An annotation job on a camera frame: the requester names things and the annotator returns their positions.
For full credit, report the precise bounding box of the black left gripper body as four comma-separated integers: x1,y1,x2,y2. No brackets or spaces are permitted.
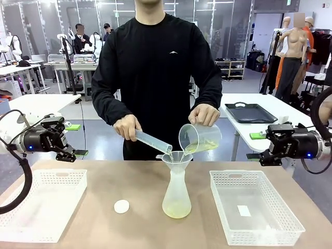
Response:
22,126,68,154

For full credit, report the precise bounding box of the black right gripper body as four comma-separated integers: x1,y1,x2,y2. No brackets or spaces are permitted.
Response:
267,130,322,159

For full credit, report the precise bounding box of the clear plastic measuring beaker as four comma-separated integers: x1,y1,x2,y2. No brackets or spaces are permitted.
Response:
178,123,223,154

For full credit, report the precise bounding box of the white round lid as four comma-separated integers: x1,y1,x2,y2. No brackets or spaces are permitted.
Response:
113,199,130,214

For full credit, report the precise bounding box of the clear plastic graduated cylinder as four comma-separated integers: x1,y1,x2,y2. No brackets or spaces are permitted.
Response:
134,128,173,154

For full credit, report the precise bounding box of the person's left forearm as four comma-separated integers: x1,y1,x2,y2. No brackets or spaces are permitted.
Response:
197,75,223,115

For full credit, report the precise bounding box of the person's right forearm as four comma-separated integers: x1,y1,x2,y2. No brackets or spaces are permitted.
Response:
91,85,130,127

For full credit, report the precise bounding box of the person's right hand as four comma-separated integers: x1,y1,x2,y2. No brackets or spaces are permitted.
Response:
113,114,143,143

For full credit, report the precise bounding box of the person's left hand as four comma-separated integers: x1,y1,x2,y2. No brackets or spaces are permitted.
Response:
188,104,221,128

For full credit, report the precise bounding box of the black plastic tray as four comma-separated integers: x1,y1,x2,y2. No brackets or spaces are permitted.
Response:
224,102,279,125

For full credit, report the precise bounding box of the white table with black tray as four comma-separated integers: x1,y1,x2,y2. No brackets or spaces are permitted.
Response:
219,92,332,154

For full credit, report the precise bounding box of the white bare side table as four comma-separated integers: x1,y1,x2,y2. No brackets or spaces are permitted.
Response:
8,93,82,122

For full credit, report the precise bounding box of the white perforated plastic basket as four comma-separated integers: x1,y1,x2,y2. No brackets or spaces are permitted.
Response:
0,168,88,243

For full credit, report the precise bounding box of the white paper label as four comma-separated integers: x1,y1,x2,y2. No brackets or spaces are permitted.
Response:
237,205,252,217

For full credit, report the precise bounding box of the black tripod stand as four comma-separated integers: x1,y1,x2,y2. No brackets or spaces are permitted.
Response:
259,29,283,95
59,35,78,95

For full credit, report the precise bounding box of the white perforated basket with label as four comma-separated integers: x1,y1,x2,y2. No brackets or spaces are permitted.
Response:
209,169,307,246

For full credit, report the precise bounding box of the wooden shoe rack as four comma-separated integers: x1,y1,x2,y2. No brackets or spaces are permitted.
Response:
214,58,247,81

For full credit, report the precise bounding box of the translucent plastic funnel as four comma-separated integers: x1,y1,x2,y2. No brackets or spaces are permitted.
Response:
155,150,194,171

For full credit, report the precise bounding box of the bystander in dark jacket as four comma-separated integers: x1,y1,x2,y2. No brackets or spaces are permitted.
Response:
73,23,92,56

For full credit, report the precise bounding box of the beige mannequin with dark skirt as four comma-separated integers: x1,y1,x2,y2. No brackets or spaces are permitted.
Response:
275,12,311,102

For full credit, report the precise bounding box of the person in black sweater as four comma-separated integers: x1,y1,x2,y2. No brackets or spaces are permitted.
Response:
91,0,223,161

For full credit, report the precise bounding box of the rack of black clothes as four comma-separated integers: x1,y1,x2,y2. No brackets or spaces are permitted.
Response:
310,27,332,67

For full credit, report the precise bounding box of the bystander with black cap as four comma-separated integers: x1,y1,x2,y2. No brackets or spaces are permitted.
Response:
103,23,115,42

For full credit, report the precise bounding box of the translucent conical flask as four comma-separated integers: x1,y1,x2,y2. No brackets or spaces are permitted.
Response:
162,162,192,219

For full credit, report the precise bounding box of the mannequin in orange clothing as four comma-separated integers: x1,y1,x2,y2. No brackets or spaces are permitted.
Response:
302,16,316,54

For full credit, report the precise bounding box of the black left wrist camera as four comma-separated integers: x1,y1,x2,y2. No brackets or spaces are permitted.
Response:
40,116,66,132

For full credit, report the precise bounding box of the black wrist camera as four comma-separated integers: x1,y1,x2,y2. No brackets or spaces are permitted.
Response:
40,116,66,132
266,123,294,136

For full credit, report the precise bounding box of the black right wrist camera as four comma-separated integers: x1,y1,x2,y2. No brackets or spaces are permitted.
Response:
266,123,294,136

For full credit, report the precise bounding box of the thick black left arm hose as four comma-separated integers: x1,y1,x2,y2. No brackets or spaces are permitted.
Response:
0,136,33,215

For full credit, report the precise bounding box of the thick black arm hose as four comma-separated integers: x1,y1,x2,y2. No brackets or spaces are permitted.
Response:
310,86,332,131
0,136,33,215

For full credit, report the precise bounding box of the thick black right arm hose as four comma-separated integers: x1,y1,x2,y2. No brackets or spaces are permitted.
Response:
310,86,332,131

